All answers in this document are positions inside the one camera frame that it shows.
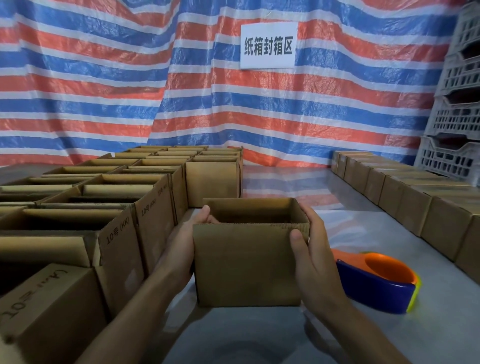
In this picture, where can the striped red blue white tarpaulin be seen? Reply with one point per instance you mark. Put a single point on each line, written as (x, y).
(187, 93)

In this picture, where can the person's right hand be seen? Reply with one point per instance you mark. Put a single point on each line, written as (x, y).
(318, 262)

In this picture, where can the white paper sign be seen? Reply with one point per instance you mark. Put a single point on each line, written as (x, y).
(268, 45)

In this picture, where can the blue orange tape dispenser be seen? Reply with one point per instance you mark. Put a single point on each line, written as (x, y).
(378, 277)

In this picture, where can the person's right thumb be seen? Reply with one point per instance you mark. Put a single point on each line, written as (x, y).
(299, 243)

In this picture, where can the single cardboard box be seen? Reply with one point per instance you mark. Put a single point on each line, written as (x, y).
(247, 258)

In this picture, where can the row of sealed cardboard boxes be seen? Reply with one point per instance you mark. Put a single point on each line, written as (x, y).
(412, 198)

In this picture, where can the grey plastic crate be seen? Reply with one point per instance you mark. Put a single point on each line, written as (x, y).
(459, 75)
(454, 116)
(448, 157)
(467, 28)

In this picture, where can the person's right forearm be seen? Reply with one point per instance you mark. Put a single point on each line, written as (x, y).
(360, 333)

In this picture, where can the person's left hand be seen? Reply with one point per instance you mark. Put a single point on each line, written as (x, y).
(179, 249)

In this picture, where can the group of open cardboard boxes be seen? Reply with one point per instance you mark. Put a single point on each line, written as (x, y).
(97, 217)

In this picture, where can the person's left forearm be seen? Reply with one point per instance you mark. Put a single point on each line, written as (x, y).
(135, 318)

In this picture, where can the person's left thumb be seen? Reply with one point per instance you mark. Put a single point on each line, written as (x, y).
(206, 216)

